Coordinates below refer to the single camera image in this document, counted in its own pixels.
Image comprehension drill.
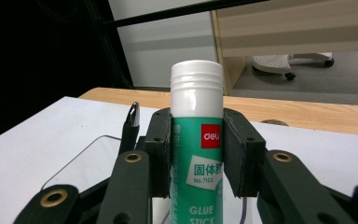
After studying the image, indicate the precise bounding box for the black curtain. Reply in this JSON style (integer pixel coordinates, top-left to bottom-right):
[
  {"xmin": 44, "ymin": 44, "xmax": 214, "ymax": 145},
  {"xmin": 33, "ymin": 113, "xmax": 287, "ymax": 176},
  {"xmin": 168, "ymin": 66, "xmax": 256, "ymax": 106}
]
[{"xmin": 0, "ymin": 0, "xmax": 135, "ymax": 147}]

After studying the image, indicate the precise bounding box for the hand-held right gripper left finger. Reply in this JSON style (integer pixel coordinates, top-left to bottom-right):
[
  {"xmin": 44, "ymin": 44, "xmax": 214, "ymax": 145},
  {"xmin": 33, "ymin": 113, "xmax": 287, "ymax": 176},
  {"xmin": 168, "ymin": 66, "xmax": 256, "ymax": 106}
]
[{"xmin": 96, "ymin": 107, "xmax": 172, "ymax": 224}]

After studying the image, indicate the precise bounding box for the clear plastic organizer box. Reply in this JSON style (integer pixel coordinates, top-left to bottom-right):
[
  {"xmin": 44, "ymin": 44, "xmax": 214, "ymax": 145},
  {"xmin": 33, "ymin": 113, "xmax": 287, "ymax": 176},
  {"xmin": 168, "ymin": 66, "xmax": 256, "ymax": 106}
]
[{"xmin": 40, "ymin": 134, "xmax": 250, "ymax": 224}]

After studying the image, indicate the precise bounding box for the wooden table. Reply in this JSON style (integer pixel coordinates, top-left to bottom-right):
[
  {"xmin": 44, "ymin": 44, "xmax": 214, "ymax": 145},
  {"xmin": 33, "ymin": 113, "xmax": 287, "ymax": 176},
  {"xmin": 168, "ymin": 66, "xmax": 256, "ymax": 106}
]
[{"xmin": 78, "ymin": 86, "xmax": 358, "ymax": 138}]

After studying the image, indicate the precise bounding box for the white chair base with casters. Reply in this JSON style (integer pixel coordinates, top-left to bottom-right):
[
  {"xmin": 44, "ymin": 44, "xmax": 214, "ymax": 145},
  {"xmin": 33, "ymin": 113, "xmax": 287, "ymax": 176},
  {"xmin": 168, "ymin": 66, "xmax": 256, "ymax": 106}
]
[{"xmin": 250, "ymin": 51, "xmax": 337, "ymax": 81}]

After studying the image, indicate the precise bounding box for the white cabinet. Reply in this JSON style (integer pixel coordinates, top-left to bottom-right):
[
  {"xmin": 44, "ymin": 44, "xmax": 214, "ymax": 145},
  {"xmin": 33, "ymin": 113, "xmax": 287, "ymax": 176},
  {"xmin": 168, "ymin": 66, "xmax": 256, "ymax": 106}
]
[{"xmin": 107, "ymin": 0, "xmax": 220, "ymax": 89}]

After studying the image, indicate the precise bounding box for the white table mat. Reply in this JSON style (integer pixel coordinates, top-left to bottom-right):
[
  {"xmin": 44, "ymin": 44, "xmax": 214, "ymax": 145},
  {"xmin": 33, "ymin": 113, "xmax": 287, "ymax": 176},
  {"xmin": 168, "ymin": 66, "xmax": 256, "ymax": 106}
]
[{"xmin": 0, "ymin": 95, "xmax": 358, "ymax": 224}]

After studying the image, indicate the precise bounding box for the black metal frame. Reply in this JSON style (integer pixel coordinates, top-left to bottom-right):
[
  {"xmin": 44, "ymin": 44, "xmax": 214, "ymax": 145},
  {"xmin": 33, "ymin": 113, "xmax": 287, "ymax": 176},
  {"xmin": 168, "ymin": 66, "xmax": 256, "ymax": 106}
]
[{"xmin": 103, "ymin": 0, "xmax": 269, "ymax": 29}]

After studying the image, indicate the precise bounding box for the black pen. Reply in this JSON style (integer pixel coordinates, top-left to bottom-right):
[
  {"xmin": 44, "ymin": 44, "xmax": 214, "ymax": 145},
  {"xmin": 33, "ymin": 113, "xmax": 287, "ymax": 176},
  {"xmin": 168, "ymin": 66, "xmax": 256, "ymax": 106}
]
[{"xmin": 118, "ymin": 101, "xmax": 141, "ymax": 156}]

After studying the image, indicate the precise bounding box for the light wooden desk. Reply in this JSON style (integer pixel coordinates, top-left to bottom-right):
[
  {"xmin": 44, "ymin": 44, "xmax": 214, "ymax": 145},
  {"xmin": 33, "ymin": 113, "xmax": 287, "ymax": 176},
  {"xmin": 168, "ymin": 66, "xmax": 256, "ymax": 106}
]
[{"xmin": 210, "ymin": 0, "xmax": 358, "ymax": 96}]

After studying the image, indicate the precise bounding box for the green glue stick white cap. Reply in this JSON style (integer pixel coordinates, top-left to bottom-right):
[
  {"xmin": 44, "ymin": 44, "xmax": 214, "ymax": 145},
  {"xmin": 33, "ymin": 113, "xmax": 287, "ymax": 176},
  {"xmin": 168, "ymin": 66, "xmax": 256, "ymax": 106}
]
[{"xmin": 169, "ymin": 59, "xmax": 225, "ymax": 224}]

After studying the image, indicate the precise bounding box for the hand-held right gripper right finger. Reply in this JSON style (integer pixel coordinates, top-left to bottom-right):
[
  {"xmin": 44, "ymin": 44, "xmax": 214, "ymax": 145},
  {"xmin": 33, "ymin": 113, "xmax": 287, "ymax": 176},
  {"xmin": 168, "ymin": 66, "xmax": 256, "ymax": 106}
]
[{"xmin": 223, "ymin": 107, "xmax": 355, "ymax": 224}]

